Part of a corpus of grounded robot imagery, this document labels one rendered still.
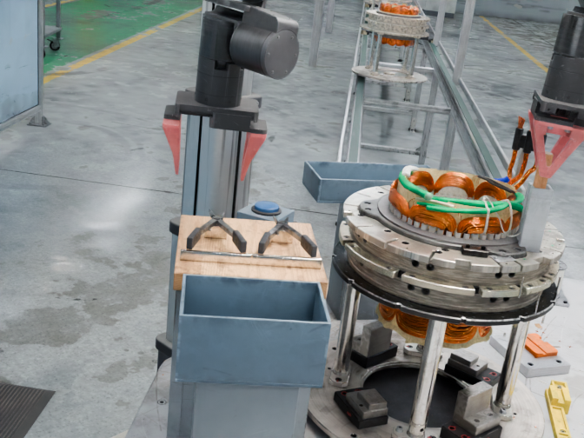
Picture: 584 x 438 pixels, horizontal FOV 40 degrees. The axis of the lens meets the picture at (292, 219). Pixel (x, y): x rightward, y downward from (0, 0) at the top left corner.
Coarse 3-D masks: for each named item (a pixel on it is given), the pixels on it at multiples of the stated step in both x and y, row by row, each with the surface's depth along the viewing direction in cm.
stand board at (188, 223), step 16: (192, 224) 112; (240, 224) 114; (256, 224) 114; (272, 224) 115; (304, 224) 116; (208, 240) 107; (224, 240) 108; (256, 240) 109; (176, 256) 101; (304, 256) 105; (320, 256) 106; (176, 272) 97; (192, 272) 97; (208, 272) 97; (224, 272) 98; (240, 272) 98; (256, 272) 99; (272, 272) 100; (288, 272) 100; (304, 272) 101; (320, 272) 101; (176, 288) 97
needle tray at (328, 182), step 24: (312, 168) 144; (336, 168) 149; (360, 168) 150; (384, 168) 152; (312, 192) 142; (336, 192) 140; (336, 240) 152; (336, 288) 152; (336, 312) 152; (360, 312) 152
